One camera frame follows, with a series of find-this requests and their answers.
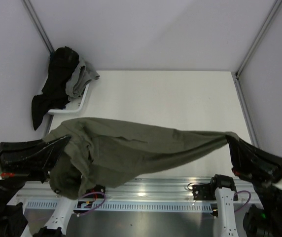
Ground olive green shorts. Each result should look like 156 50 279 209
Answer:
44 118 239 199

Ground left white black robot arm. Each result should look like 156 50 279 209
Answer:
0 136 76 237

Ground grey shorts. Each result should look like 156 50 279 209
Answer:
66 56 100 101

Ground black shorts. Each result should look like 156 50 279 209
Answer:
31 46 79 130

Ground white plastic basket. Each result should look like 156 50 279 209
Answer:
47 84 90 115

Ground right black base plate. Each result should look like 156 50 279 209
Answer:
187 183 216 201

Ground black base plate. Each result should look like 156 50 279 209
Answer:
86 185 106 199
187 183 216 201

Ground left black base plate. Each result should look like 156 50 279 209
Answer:
86 185 106 199

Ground aluminium mounting rail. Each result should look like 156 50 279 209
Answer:
16 175 262 204

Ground right aluminium frame post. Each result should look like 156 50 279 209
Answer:
234 0 282 79

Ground aluminium frame post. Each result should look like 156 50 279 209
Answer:
21 0 55 54
234 0 282 79

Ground white slotted cable duct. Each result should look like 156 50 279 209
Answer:
26 201 218 213

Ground left aluminium frame post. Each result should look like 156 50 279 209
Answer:
21 0 55 54

